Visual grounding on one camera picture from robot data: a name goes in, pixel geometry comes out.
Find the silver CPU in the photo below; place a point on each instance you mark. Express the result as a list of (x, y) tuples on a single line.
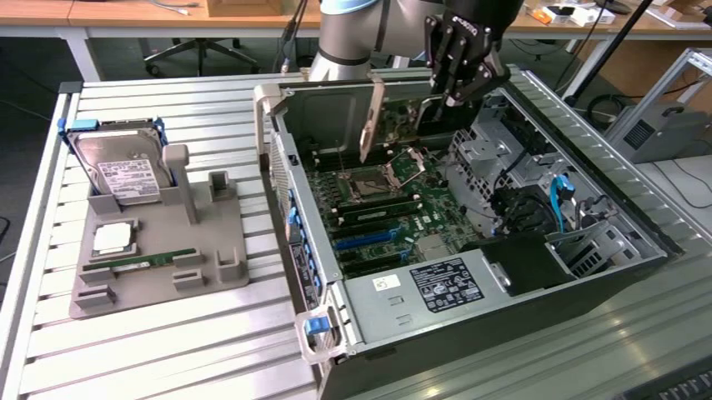
[(111, 239)]

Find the hard disk with blue caddy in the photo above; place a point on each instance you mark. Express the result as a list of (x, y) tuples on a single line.
[(119, 166)]

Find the open black PC case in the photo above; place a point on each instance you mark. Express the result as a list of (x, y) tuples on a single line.
[(473, 346)]

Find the black stand pole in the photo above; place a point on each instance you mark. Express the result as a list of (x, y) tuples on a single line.
[(607, 46)]

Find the orange small item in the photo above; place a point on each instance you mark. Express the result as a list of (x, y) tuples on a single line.
[(540, 16)]

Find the silver chipset heatsink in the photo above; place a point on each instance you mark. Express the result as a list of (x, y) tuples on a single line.
[(435, 246)]

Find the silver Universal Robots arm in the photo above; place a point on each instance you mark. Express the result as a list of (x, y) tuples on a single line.
[(345, 41)]

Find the silver disk bay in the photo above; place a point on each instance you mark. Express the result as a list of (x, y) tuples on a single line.
[(600, 250)]

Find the black keyboard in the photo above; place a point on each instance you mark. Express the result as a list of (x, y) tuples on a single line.
[(684, 389)]

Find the silver power supply with label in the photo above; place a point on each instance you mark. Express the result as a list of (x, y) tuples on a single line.
[(389, 308)]

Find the pale corner fixture blue clip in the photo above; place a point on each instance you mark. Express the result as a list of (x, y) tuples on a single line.
[(314, 346)]

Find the grey computer tower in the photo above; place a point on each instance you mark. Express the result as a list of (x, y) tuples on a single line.
[(667, 133)]

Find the wooden desk white frame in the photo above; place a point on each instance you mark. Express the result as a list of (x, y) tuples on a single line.
[(556, 31), (111, 16)]

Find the silver drive cage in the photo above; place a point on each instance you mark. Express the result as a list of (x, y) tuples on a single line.
[(484, 146)]

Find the graphics card with metal bracket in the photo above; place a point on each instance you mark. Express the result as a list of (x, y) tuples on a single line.
[(374, 108)]

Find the thin metal locking lever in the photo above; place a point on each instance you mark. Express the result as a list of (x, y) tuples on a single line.
[(341, 158)]

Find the open metal socket cover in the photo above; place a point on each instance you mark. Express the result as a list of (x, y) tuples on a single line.
[(409, 164)]

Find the grey parts rack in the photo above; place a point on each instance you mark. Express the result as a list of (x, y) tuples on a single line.
[(155, 283)]

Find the green motherboard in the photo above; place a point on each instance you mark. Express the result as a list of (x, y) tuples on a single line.
[(440, 208)]

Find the CPU socket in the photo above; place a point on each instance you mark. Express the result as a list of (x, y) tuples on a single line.
[(368, 187)]

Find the black office chair base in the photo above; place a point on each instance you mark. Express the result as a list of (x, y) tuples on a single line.
[(203, 50)]

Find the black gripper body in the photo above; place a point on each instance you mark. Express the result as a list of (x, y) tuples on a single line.
[(484, 14)]

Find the black RAM slot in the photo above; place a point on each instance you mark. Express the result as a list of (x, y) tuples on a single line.
[(378, 202), (334, 150), (334, 163)]

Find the aluminium profile frame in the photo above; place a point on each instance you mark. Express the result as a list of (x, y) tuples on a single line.
[(690, 62)]

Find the green RAM stick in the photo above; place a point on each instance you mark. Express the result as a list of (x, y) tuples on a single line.
[(373, 214), (139, 262)]

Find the brown cardboard panel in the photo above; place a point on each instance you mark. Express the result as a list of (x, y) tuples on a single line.
[(640, 62)]

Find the black expansion slot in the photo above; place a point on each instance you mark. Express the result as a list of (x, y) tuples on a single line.
[(370, 260), (361, 230)]

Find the white small boxes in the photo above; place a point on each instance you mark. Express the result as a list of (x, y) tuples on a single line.
[(584, 16)]

